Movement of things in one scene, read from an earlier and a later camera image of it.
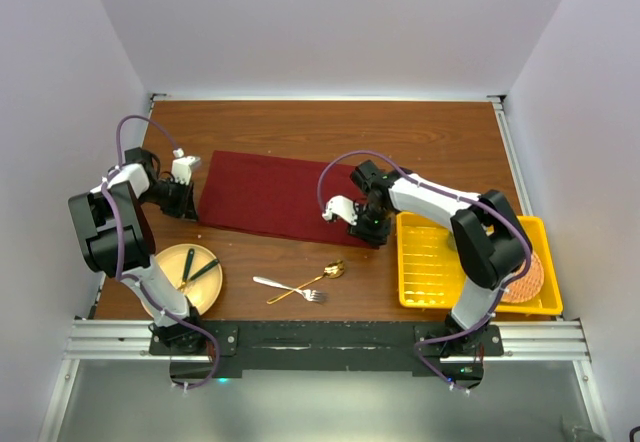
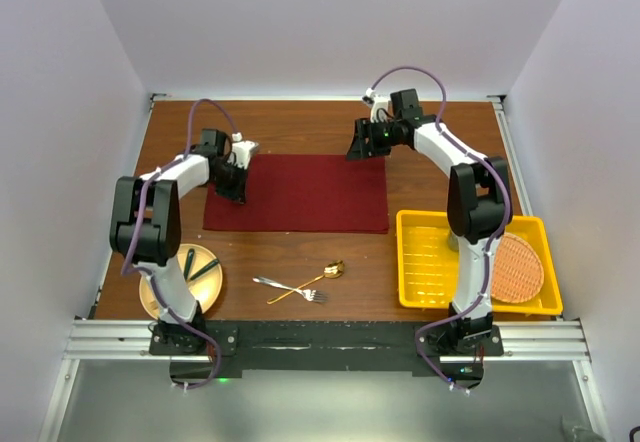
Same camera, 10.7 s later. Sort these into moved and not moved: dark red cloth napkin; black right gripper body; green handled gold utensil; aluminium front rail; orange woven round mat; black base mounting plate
Moved: dark red cloth napkin; black right gripper body
Not moved: aluminium front rail; green handled gold utensil; black base mounting plate; orange woven round mat
